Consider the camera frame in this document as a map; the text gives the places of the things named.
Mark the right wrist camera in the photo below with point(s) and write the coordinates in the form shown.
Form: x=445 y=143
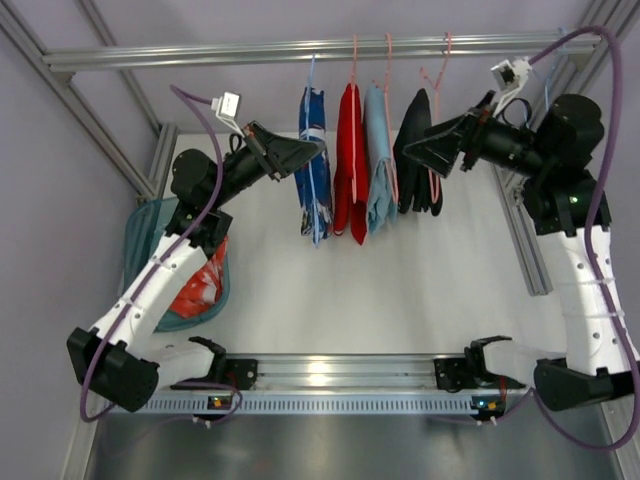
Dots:
x=511 y=76

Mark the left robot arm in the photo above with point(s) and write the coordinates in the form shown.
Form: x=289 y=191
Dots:
x=113 y=358

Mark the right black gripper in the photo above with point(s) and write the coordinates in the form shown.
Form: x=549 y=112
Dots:
x=473 y=139

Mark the light blue trousers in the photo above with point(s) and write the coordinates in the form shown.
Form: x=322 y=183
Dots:
x=382 y=202

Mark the teal plastic basket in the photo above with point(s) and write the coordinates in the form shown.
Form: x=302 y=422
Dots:
x=143 y=231

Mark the empty blue hanger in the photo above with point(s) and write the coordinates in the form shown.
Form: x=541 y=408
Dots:
x=548 y=79

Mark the red trousers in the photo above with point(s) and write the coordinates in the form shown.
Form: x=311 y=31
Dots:
x=351 y=179

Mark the aluminium frame strut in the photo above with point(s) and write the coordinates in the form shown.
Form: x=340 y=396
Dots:
x=576 y=73
x=147 y=186

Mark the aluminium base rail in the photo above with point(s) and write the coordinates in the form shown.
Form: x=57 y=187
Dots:
x=290 y=372

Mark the slotted cable duct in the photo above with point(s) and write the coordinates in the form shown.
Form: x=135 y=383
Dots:
x=316 y=404

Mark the left aluminium frame strut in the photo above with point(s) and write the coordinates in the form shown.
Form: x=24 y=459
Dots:
x=147 y=186

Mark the red white garment in basket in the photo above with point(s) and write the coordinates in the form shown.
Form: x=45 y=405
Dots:
x=204 y=290

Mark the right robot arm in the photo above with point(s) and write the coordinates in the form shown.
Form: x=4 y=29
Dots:
x=572 y=222

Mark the right aluminium frame strut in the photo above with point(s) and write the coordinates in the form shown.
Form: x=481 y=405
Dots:
x=576 y=73

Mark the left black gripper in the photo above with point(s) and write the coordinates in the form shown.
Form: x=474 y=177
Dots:
x=261 y=155

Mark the blue patterned trousers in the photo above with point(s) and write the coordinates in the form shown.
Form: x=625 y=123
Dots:
x=313 y=180

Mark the black trousers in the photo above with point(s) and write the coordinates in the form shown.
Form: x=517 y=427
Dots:
x=419 y=190

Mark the aluminium hanging rail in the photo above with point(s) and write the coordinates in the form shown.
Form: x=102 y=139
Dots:
x=120 y=58

